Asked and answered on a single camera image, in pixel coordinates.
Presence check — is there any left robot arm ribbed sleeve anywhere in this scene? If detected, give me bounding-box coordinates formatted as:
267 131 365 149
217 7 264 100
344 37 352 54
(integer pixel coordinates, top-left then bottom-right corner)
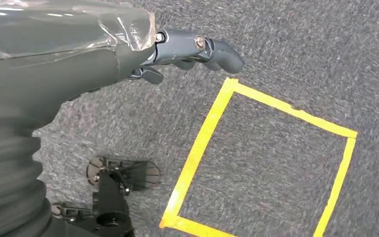
0 121 79 237

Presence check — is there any yellow floor tape square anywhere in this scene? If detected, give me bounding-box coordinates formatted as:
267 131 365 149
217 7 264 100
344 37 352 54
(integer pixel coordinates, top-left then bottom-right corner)
159 77 358 237

